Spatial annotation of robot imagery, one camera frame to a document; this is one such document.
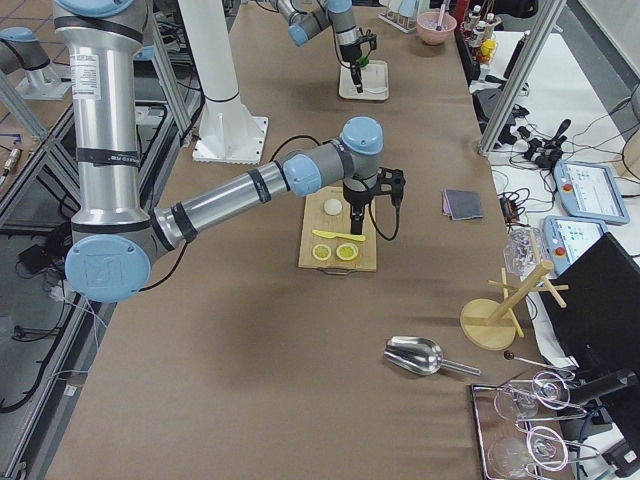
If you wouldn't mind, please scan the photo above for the black wire glass rack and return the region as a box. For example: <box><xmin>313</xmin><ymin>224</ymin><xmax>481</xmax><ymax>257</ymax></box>
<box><xmin>470</xmin><ymin>370</ymin><xmax>600</xmax><ymax>479</ymax></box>

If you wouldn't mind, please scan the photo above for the pink bowl with ice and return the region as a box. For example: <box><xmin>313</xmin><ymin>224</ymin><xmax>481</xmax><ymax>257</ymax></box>
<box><xmin>416</xmin><ymin>11</ymin><xmax>457</xmax><ymax>45</ymax></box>

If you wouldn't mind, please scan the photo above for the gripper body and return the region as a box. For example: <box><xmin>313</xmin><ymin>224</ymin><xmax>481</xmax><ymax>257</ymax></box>
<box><xmin>339</xmin><ymin>42</ymin><xmax>363</xmax><ymax>66</ymax></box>
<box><xmin>343</xmin><ymin>174</ymin><xmax>378</xmax><ymax>209</ymax></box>

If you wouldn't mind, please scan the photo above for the black monitor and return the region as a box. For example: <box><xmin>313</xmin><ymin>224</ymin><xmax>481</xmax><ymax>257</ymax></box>
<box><xmin>540</xmin><ymin>233</ymin><xmax>639</xmax><ymax>372</ymax></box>

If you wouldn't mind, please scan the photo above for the wooden mug tree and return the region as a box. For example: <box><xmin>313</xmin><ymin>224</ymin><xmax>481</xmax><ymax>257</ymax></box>
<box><xmin>460</xmin><ymin>260</ymin><xmax>568</xmax><ymax>351</ymax></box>

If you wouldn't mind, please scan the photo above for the metal scoop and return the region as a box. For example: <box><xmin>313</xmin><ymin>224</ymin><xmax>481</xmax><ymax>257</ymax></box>
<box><xmin>383</xmin><ymin>336</ymin><xmax>482</xmax><ymax>376</ymax></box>

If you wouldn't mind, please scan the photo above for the aluminium frame post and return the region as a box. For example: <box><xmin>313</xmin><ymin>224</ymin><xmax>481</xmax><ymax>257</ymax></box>
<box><xmin>478</xmin><ymin>0</ymin><xmax>566</xmax><ymax>157</ymax></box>

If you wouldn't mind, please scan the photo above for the lower teach pendant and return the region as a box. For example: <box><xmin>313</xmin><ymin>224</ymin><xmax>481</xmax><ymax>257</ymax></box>
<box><xmin>542</xmin><ymin>215</ymin><xmax>608</xmax><ymax>275</ymax></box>

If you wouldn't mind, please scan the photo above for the teach pendant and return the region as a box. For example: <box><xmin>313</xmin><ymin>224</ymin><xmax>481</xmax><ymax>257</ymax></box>
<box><xmin>542</xmin><ymin>215</ymin><xmax>608</xmax><ymax>275</ymax></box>
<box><xmin>553</xmin><ymin>160</ymin><xmax>630</xmax><ymax>225</ymax></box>

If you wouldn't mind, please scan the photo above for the bamboo cutting board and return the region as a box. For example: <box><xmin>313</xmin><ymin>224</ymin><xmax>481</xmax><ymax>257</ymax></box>
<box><xmin>298</xmin><ymin>186</ymin><xmax>377</xmax><ymax>272</ymax></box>

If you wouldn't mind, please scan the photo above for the front lemon slice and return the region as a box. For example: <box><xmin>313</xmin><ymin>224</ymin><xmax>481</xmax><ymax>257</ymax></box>
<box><xmin>312</xmin><ymin>244</ymin><xmax>332</xmax><ymax>262</ymax></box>

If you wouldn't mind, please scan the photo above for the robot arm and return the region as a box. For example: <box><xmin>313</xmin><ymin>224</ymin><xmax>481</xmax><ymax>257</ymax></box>
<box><xmin>270</xmin><ymin>0</ymin><xmax>375</xmax><ymax>93</ymax></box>
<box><xmin>53</xmin><ymin>1</ymin><xmax>383</xmax><ymax>303</ymax></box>

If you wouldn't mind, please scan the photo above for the cream rectangular tray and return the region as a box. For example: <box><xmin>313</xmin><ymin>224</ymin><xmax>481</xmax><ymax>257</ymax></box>
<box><xmin>338</xmin><ymin>60</ymin><xmax>389</xmax><ymax>101</ymax></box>

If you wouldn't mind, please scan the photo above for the metal muddler in bowl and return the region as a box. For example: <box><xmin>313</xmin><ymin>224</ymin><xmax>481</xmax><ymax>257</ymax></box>
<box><xmin>436</xmin><ymin>0</ymin><xmax>449</xmax><ymax>31</ymax></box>

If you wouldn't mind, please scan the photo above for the yellow plastic knife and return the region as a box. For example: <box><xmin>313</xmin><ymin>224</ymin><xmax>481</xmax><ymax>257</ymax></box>
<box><xmin>311</xmin><ymin>229</ymin><xmax>366</xmax><ymax>242</ymax></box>

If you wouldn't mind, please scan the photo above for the folded grey cloth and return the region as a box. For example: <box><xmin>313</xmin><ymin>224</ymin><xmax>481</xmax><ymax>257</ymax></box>
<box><xmin>442</xmin><ymin>189</ymin><xmax>483</xmax><ymax>220</ymax></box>

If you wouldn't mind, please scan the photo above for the white steamed bun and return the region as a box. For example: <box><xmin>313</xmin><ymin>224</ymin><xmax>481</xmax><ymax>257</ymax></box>
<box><xmin>323</xmin><ymin>198</ymin><xmax>343</xmax><ymax>216</ymax></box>

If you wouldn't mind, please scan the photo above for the upper teach pendant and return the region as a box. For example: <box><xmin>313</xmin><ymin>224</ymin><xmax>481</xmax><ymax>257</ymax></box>
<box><xmin>553</xmin><ymin>160</ymin><xmax>630</xmax><ymax>225</ymax></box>

